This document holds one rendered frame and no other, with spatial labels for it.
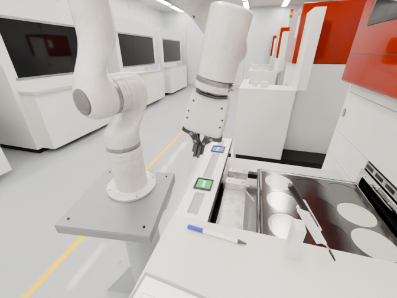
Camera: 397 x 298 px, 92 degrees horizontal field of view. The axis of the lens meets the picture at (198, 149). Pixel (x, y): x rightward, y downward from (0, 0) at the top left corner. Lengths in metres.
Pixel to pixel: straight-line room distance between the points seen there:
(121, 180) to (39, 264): 1.30
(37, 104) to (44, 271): 2.11
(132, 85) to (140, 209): 0.41
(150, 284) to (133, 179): 0.40
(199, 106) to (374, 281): 0.48
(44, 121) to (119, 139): 2.73
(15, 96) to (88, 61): 2.86
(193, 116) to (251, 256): 0.33
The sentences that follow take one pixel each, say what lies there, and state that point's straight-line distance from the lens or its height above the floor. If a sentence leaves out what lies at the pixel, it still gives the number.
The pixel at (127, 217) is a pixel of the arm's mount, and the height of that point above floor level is 0.86.
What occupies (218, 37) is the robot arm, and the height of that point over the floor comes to 1.37.
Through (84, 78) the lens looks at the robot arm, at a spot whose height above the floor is 1.29.
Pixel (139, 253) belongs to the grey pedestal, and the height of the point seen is 0.55.
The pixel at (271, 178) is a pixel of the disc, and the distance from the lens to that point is 0.82.
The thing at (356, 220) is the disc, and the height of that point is 0.90.
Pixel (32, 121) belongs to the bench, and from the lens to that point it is 3.54.
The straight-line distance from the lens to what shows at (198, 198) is 0.59.
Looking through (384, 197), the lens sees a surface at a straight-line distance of 0.87.
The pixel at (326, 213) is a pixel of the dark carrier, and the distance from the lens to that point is 0.74.
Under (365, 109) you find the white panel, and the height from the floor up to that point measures 1.14.
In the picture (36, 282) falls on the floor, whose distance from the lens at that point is 1.86.
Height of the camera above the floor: 1.35
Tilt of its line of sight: 27 degrees down
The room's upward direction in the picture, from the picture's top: straight up
